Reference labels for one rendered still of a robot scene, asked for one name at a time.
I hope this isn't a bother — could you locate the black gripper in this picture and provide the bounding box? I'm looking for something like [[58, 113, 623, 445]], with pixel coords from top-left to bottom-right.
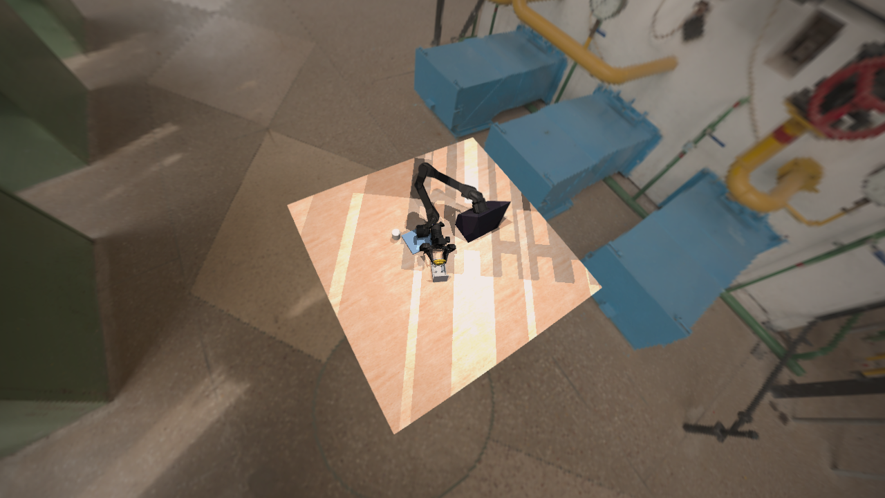
[[419, 233, 456, 264]]

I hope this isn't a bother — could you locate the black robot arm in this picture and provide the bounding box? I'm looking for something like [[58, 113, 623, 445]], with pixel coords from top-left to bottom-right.
[[414, 163, 489, 245]]

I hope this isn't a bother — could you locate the light blue flat mat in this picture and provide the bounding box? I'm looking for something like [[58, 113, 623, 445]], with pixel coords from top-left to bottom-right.
[[402, 229, 432, 255]]

